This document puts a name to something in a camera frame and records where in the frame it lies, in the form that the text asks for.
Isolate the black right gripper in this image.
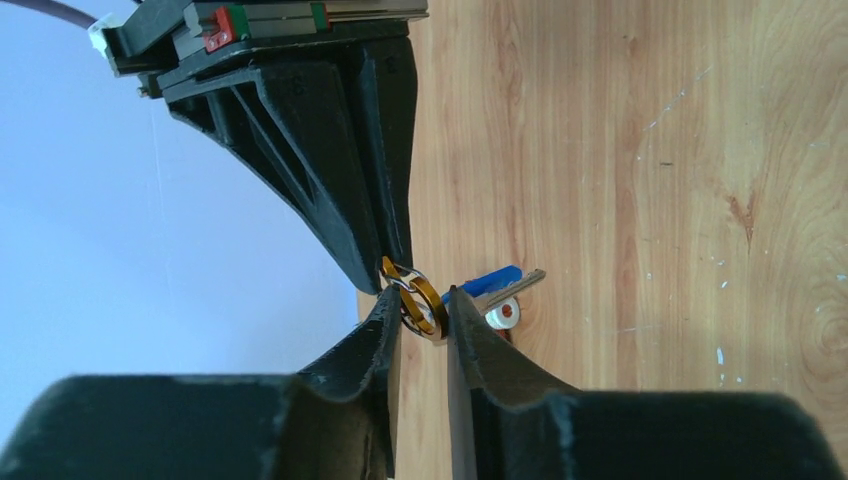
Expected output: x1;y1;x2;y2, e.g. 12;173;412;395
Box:
89;1;429;294

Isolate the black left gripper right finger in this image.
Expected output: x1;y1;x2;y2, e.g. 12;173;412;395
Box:
448;288;844;479

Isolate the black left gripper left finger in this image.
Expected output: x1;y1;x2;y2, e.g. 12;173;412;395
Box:
1;288;401;479

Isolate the silver key with blue tag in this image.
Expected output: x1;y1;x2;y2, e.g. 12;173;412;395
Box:
456;265;547;315

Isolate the gold S-shaped carabiner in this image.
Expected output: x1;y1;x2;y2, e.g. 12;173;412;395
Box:
380;256;449;343

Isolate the toy brick car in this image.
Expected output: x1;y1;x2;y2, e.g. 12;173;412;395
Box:
484;297;521;342

